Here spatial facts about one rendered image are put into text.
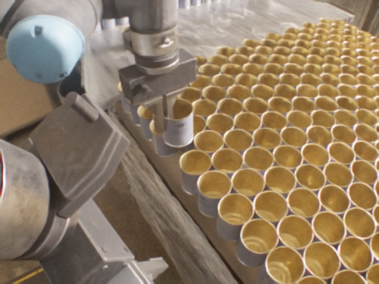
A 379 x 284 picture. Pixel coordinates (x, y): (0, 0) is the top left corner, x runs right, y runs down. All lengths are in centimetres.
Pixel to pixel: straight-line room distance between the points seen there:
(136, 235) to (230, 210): 125
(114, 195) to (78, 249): 179
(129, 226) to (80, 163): 168
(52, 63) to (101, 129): 14
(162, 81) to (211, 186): 27
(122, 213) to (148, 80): 150
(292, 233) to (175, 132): 32
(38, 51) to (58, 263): 20
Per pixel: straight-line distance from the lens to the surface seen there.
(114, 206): 194
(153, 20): 42
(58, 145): 19
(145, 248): 178
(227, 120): 72
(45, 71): 31
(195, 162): 65
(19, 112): 275
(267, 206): 62
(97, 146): 17
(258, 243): 60
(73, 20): 32
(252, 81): 88
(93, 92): 99
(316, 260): 62
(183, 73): 50
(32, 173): 18
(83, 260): 21
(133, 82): 46
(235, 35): 129
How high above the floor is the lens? 165
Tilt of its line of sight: 48 degrees down
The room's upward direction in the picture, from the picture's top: straight up
